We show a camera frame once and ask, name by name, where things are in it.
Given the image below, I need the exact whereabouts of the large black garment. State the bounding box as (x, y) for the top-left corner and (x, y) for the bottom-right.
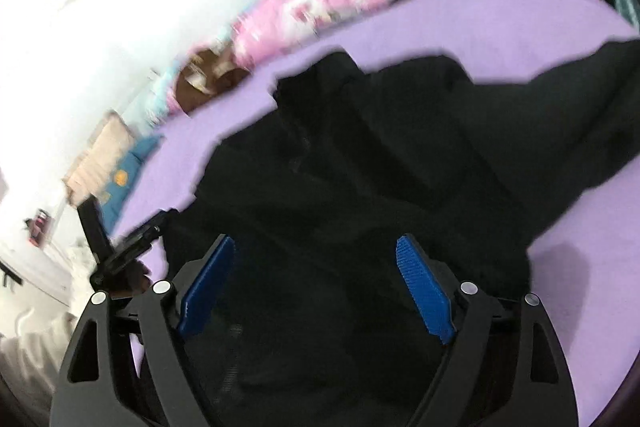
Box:
(163, 40), (639, 426)

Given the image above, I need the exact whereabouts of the white left sleeve forearm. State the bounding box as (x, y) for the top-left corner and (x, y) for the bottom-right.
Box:
(1, 312), (78, 426)

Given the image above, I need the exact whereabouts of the person's left hand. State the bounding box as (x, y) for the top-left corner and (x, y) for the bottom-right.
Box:
(108, 260), (152, 298)

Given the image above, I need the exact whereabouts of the blue cartoon pillow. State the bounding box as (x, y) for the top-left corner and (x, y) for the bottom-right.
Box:
(98, 135), (163, 235)

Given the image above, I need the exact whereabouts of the beige pillow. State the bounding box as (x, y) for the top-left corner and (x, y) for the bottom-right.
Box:
(63, 110), (137, 207)

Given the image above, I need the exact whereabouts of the brown patterned cloth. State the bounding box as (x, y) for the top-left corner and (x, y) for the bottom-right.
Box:
(174, 44), (250, 114)

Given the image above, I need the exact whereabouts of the purple bed sheet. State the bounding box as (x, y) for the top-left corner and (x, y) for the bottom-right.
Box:
(116, 0), (639, 426)

